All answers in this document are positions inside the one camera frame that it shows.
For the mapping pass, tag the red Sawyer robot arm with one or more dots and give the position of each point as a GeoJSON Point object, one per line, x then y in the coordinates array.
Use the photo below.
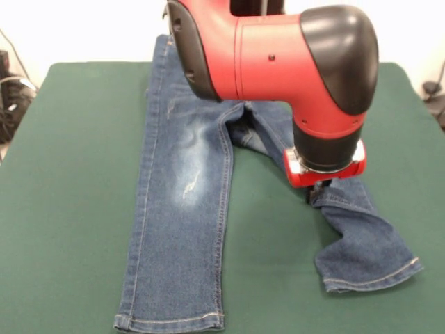
{"type": "Point", "coordinates": [271, 69]}

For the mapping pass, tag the grey wheeled chair base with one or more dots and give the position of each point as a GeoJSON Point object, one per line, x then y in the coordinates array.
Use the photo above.
{"type": "Point", "coordinates": [431, 87]}

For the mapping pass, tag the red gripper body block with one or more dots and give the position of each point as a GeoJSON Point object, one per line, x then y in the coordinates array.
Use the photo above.
{"type": "Point", "coordinates": [306, 177]}

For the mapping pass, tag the dark green table cloth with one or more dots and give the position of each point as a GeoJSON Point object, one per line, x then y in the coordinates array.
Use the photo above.
{"type": "Point", "coordinates": [69, 208]}

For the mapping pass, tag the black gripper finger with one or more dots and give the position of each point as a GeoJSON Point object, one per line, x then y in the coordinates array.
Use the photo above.
{"type": "Point", "coordinates": [327, 183]}
{"type": "Point", "coordinates": [311, 195]}

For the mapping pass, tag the blue denim jeans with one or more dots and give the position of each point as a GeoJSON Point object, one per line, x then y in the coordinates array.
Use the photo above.
{"type": "Point", "coordinates": [180, 208]}

